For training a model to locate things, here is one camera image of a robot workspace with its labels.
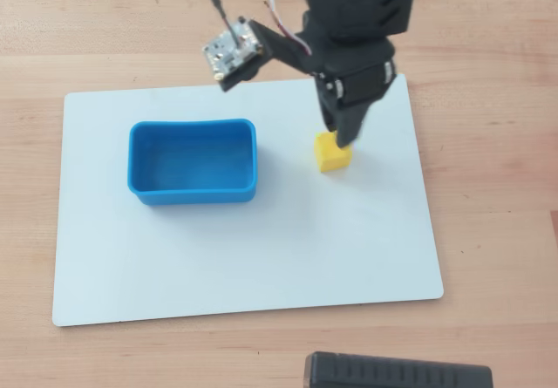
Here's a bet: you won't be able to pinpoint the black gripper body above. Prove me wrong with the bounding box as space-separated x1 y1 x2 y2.
301 33 399 111

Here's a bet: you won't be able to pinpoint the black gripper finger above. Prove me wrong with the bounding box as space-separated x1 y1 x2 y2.
316 77 337 133
333 99 372 150

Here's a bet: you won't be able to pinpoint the yellow cube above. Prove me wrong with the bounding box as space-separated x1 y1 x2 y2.
313 131 354 174

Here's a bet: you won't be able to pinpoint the blue rectangular bin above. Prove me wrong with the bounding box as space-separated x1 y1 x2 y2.
126 118 259 208

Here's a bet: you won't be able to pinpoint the white rectangular mat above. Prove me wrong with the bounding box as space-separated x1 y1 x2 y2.
51 72 446 329

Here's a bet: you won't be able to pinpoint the black ribbed device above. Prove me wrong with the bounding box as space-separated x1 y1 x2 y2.
303 351 495 388

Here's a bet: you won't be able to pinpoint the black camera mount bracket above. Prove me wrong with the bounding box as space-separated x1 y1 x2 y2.
248 19 316 78

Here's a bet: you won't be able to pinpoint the white and red servo wires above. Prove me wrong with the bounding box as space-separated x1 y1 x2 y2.
268 0 314 56

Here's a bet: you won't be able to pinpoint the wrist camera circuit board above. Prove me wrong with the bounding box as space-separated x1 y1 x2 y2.
201 16 265 92

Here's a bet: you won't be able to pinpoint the black camera cable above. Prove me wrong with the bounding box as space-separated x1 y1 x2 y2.
200 0 243 51

